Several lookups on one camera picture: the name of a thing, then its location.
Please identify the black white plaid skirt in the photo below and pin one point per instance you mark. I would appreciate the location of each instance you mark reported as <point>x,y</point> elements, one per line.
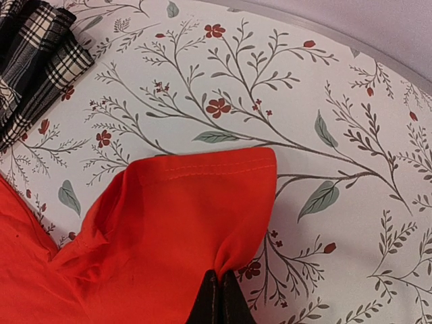
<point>40,58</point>

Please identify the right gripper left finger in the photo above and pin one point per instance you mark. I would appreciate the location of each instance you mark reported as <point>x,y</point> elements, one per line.
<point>206,307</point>

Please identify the floral patterned table mat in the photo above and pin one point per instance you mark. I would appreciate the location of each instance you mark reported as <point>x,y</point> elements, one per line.
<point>349,238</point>

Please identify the red orange garment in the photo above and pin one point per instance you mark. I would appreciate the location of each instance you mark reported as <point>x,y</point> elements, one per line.
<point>145,244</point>

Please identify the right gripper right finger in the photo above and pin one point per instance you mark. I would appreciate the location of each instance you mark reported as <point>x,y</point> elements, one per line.
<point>234,308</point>

